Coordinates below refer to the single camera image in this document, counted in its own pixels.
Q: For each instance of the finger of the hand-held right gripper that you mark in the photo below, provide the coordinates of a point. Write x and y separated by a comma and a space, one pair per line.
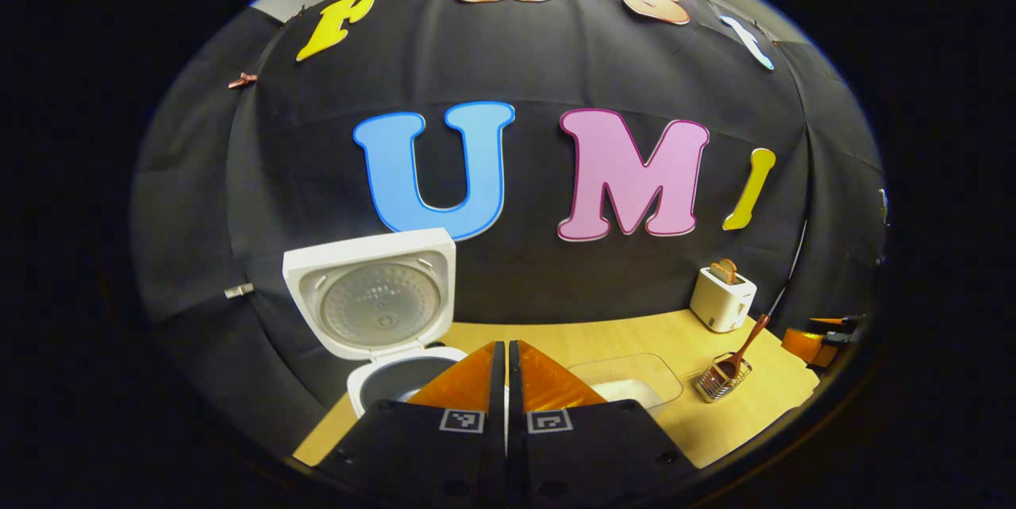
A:
806, 345
829, 321

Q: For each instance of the copper clip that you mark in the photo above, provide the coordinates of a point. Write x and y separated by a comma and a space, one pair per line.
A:
242, 81

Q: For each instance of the black backdrop cloth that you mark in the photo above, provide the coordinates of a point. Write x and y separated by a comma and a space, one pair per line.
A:
556, 56

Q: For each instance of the white toaster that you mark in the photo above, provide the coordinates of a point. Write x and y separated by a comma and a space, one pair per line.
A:
722, 302

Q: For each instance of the white rice cooker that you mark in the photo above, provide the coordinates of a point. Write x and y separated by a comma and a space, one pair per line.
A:
317, 271

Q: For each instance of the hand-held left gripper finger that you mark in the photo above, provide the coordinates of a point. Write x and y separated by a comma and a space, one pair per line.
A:
498, 390
516, 390

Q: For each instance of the white clip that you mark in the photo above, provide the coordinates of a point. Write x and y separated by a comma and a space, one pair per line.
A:
238, 291

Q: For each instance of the wooden spoon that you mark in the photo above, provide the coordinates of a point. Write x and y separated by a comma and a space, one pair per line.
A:
750, 342

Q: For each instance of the clear plastic container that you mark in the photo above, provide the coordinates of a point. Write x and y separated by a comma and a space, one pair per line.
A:
635, 366

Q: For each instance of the toast slice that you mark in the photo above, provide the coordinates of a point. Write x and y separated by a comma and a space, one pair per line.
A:
725, 271

